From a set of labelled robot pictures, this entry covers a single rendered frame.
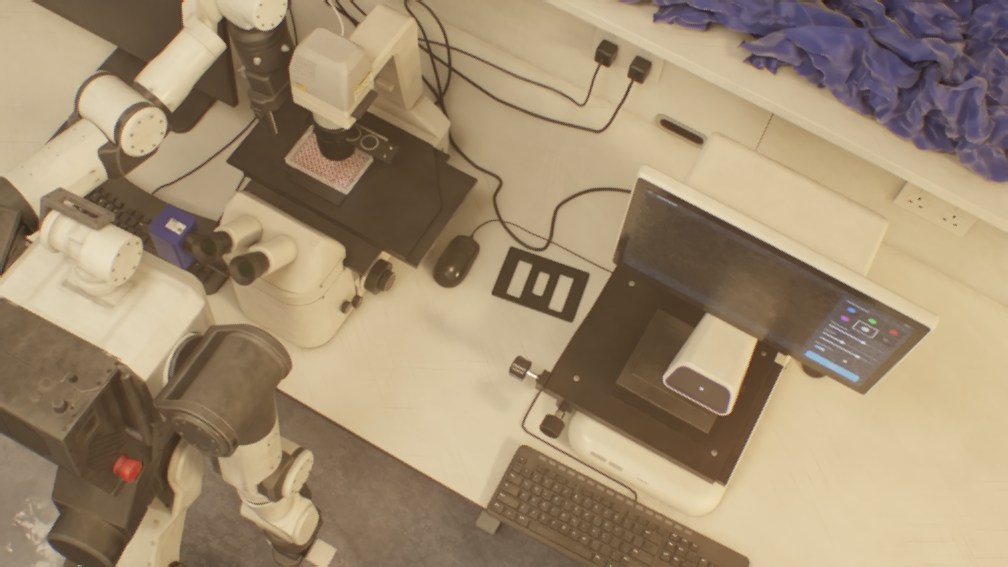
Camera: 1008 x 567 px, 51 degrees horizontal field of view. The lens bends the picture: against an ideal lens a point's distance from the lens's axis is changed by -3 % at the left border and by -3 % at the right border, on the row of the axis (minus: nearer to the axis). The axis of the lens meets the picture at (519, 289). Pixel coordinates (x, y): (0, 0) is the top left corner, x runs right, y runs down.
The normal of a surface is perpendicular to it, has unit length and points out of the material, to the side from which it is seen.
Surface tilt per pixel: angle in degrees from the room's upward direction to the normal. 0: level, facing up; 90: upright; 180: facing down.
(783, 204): 0
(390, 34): 0
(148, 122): 81
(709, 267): 93
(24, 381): 9
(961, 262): 90
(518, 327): 0
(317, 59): 47
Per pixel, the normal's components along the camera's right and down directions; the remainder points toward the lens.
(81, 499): -0.12, 0.14
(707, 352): 0.15, -0.55
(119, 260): 0.90, 0.41
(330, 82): -0.44, 0.60
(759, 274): -0.49, 0.78
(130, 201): 0.03, -0.38
